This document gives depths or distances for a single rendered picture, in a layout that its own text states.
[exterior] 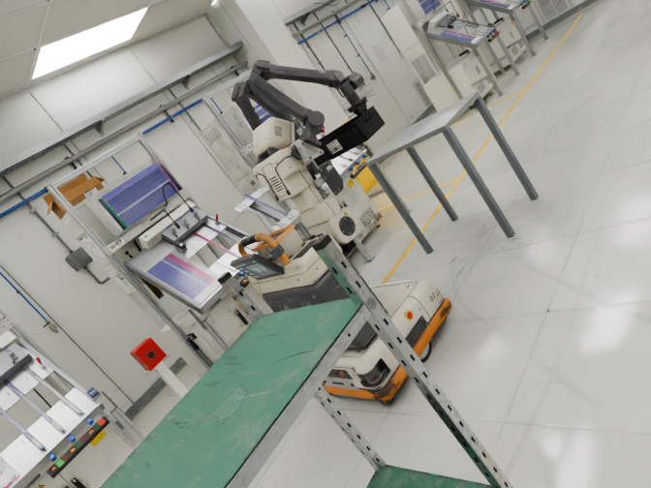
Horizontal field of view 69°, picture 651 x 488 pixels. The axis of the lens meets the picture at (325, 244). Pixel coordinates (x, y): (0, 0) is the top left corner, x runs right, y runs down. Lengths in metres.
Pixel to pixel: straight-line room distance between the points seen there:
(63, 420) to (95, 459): 0.42
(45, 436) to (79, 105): 3.48
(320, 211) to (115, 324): 3.04
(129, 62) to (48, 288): 2.57
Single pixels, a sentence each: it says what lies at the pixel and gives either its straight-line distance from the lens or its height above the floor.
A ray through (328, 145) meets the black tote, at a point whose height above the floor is 1.09.
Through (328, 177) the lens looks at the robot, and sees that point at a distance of 2.42.
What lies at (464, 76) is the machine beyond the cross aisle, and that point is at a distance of 6.97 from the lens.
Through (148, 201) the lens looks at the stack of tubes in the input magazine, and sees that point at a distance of 3.64.
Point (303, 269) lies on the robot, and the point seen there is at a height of 0.78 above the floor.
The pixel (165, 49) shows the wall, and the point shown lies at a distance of 6.19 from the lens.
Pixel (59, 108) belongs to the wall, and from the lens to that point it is 5.45.
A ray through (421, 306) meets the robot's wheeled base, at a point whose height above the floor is 0.21.
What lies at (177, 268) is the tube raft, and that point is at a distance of 3.38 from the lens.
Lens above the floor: 1.31
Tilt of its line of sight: 14 degrees down
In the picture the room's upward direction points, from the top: 36 degrees counter-clockwise
